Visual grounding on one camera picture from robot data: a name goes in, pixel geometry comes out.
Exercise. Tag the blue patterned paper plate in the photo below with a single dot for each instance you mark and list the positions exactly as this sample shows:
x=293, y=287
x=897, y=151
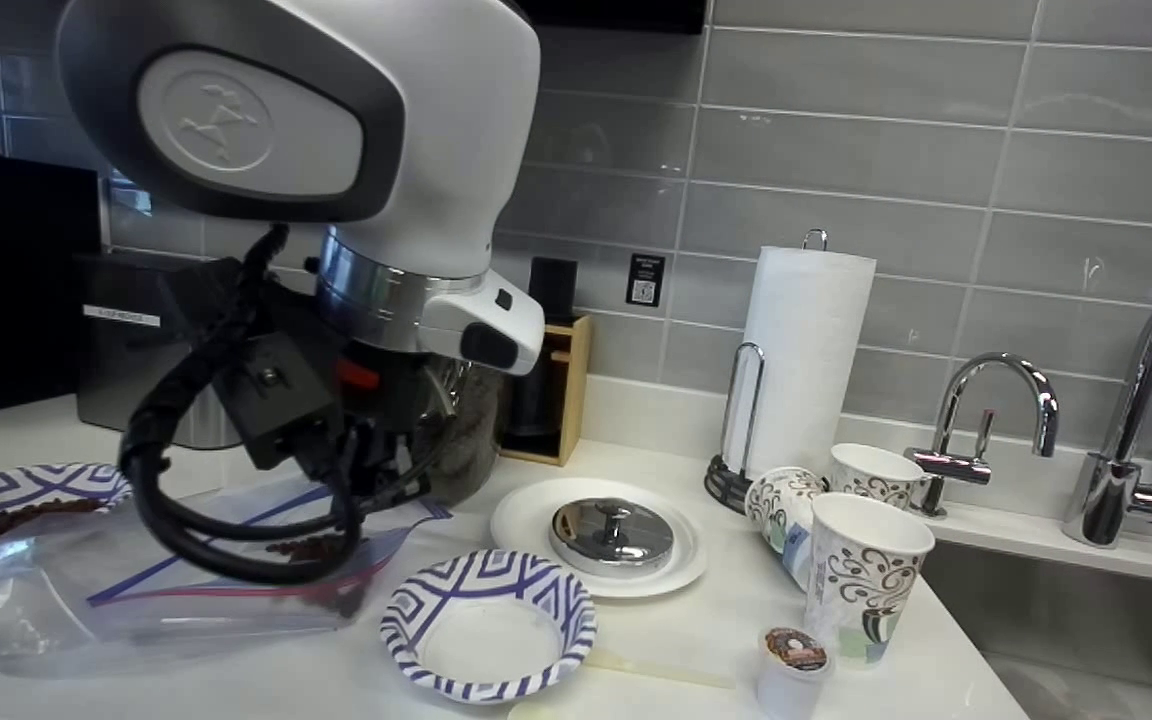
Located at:
x=17, y=488
x=470, y=584

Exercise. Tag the bagged coffee beans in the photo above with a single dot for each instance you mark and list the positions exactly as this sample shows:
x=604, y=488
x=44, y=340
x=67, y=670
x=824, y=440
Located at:
x=314, y=545

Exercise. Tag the coffee pod capsule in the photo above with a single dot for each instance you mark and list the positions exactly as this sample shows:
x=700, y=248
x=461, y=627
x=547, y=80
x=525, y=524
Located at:
x=792, y=661

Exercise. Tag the tall patterned paper cup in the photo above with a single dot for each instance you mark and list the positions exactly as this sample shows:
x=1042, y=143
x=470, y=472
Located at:
x=863, y=572

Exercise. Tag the steel sink basin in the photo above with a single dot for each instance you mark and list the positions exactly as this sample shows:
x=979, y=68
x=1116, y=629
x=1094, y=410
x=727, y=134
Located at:
x=1082, y=642

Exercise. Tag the white ceramic plate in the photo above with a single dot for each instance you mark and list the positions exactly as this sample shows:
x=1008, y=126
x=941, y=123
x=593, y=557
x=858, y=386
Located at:
x=523, y=535

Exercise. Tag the white paper towel roll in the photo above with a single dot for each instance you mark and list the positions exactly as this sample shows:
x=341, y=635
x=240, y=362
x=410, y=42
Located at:
x=802, y=362

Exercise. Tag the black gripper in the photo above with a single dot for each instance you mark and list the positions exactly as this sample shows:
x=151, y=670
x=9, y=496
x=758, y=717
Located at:
x=388, y=425

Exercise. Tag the metal paper towel holder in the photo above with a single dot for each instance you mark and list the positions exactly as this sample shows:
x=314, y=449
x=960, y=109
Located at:
x=734, y=484

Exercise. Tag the black screen appliance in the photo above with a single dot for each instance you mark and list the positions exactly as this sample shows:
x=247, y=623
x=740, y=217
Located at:
x=0, y=293

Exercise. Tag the tall chrome faucet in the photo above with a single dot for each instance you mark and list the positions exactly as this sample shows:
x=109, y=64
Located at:
x=1108, y=492

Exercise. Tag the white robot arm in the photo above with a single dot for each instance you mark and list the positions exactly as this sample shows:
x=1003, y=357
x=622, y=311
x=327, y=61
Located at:
x=429, y=134

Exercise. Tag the small chrome faucet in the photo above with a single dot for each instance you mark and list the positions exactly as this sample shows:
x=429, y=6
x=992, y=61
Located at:
x=1003, y=362

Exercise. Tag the clear zip bag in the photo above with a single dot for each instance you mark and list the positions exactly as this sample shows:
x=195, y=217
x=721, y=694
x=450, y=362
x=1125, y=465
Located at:
x=57, y=593

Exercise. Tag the wooden countertop organizer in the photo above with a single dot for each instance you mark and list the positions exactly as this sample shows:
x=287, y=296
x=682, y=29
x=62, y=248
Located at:
x=576, y=386

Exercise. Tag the black upright box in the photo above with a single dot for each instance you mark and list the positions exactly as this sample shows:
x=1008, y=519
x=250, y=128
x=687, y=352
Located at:
x=553, y=291

